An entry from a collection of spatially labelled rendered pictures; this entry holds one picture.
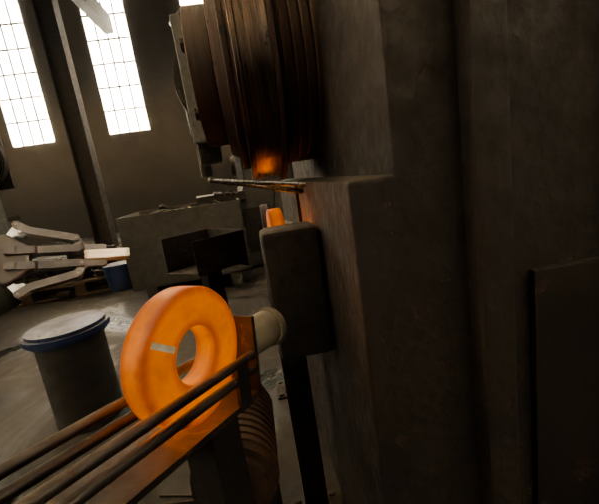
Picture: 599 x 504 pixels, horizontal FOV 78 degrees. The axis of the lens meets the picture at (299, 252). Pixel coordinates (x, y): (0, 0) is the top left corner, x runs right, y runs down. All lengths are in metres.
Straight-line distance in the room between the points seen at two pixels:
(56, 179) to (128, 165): 1.90
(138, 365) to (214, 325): 0.11
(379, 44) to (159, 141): 10.81
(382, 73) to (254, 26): 0.31
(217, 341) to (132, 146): 10.95
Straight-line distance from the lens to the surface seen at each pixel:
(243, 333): 0.50
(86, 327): 1.70
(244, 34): 0.71
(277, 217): 0.85
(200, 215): 3.29
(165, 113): 11.25
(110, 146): 11.52
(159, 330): 0.40
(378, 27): 0.47
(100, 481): 0.38
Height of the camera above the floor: 0.89
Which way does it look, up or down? 12 degrees down
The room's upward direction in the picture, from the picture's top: 9 degrees counter-clockwise
